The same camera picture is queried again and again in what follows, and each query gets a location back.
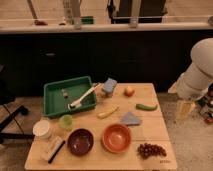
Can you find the orange bowl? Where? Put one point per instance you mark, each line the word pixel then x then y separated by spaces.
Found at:
pixel 116 138

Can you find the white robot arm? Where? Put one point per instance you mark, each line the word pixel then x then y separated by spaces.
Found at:
pixel 194 82

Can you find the blue sponge block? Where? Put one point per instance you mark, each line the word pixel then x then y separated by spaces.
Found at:
pixel 108 87

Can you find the orange apple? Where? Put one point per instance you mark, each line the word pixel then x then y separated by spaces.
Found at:
pixel 129 91

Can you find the yellow banana piece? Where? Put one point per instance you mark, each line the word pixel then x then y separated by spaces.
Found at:
pixel 108 113

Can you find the white dish brush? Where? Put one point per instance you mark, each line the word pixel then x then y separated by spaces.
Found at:
pixel 77 102

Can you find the green cucumber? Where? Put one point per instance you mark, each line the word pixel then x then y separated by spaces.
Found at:
pixel 146 108

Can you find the grey blue cloth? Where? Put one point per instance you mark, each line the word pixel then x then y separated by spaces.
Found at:
pixel 130 119

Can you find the small object in tray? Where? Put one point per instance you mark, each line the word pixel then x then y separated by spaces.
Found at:
pixel 64 93

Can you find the wooden table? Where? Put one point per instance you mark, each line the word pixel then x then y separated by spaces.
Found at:
pixel 152 130

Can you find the green plastic tray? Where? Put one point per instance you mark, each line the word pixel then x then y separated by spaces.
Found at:
pixel 55 105

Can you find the green plastic cup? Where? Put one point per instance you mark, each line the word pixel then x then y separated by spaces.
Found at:
pixel 65 122

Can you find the dark maroon bowl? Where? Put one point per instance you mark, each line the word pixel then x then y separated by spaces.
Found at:
pixel 80 142

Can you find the green box on counter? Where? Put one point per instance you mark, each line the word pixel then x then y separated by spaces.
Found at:
pixel 87 20

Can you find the bunch of red grapes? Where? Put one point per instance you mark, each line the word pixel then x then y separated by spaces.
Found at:
pixel 147 150

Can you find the white paper cup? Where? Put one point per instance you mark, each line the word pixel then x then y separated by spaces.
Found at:
pixel 41 129

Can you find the black office chair base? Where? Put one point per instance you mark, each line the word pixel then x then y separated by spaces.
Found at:
pixel 6 97

